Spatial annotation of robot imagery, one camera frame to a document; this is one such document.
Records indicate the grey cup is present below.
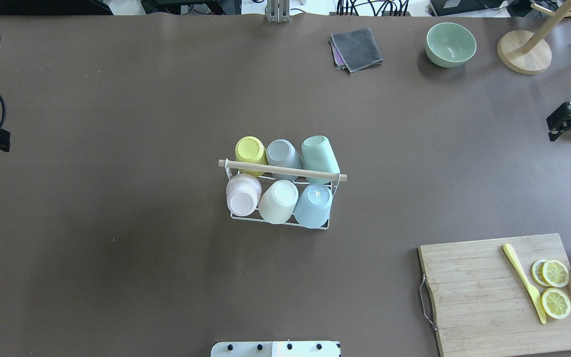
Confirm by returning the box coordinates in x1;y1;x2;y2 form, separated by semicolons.
266;139;303;169

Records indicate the grey folded cloth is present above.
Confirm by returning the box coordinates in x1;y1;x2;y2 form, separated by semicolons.
329;27;383;74

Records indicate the yellow plastic knife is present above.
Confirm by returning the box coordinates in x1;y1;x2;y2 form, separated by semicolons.
503;242;547;324

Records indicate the mint green cup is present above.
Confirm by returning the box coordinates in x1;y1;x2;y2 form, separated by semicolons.
301;135;341;174

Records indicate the wooden cutting board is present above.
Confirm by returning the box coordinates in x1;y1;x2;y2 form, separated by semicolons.
418;234;571;357

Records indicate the white cup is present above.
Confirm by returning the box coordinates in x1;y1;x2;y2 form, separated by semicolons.
258;180;299;224

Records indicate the yellow cup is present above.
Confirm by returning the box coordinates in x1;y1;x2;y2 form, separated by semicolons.
235;136;268;165

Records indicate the white wire cup rack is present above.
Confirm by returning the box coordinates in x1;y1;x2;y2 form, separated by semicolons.
218;160;347;231

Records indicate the light blue cup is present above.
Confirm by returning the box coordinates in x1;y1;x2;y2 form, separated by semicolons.
293;184;333;229

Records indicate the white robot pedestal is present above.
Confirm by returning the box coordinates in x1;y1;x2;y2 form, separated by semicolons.
210;340;342;357

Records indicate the mint green bowl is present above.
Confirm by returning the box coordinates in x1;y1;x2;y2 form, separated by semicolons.
425;22;477;68

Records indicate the wooden cup tree stand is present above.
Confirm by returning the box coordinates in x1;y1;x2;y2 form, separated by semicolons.
497;0;571;75

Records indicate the pink cup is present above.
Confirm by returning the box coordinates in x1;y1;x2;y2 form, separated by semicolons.
226;174;262;217

